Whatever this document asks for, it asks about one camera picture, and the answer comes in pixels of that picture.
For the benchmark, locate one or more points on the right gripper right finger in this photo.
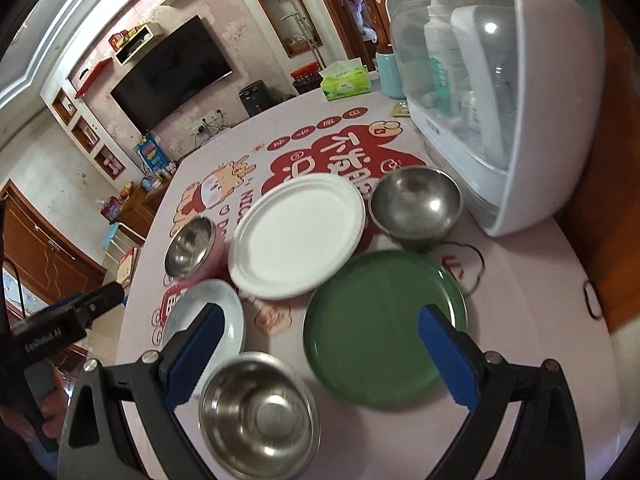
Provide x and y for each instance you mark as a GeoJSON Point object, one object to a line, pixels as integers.
{"type": "Point", "coordinates": [545, 441]}

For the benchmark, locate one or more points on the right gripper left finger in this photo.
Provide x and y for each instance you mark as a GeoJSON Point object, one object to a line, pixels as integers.
{"type": "Point", "coordinates": [96, 441]}

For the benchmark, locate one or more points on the light blue small plate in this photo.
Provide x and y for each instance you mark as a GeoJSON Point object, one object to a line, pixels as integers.
{"type": "Point", "coordinates": [194, 299]}

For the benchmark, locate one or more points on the pink steel bowl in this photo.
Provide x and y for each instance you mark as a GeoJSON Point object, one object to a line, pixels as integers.
{"type": "Point", "coordinates": [196, 252]}

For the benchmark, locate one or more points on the small steel bowl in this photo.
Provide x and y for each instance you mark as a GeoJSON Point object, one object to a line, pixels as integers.
{"type": "Point", "coordinates": [258, 418]}

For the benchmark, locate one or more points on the green plate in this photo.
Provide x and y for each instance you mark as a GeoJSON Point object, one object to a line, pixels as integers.
{"type": "Point", "coordinates": [361, 337]}

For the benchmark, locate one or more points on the white paper plate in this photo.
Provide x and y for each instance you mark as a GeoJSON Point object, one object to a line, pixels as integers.
{"type": "Point", "coordinates": [296, 236]}

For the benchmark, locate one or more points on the large steel bowl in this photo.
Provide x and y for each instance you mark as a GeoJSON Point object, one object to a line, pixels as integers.
{"type": "Point", "coordinates": [416, 206]}

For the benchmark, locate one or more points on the wooden tv cabinet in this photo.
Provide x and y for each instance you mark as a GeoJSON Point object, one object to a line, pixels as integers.
{"type": "Point", "coordinates": [139, 209]}

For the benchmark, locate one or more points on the black television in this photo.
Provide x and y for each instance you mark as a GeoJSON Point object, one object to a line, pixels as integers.
{"type": "Point", "coordinates": [183, 64]}

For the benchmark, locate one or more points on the black air fryer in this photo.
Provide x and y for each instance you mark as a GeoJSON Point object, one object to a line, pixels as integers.
{"type": "Point", "coordinates": [256, 98]}

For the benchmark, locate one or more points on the green tissue pack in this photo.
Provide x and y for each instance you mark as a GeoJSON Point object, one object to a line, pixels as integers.
{"type": "Point", "coordinates": [343, 79]}

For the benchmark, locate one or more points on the white bottle sterilizer cabinet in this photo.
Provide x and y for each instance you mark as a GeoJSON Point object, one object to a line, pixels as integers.
{"type": "Point", "coordinates": [507, 95]}

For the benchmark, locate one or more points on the teal cup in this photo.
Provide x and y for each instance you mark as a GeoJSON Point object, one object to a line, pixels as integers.
{"type": "Point", "coordinates": [388, 72]}

